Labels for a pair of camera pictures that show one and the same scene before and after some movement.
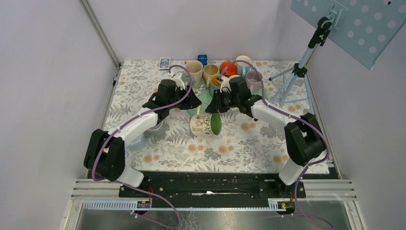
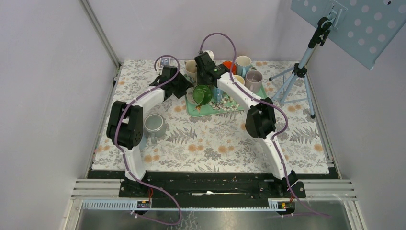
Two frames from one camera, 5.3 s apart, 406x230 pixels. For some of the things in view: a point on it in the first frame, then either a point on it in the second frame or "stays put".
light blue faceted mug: x=242 y=67 stays put
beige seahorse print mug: x=195 y=69 stays put
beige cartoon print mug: x=205 y=124 to x=199 y=94
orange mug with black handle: x=230 y=71 stays put
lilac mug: x=253 y=81 stays put
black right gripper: x=217 y=107 to x=199 y=81
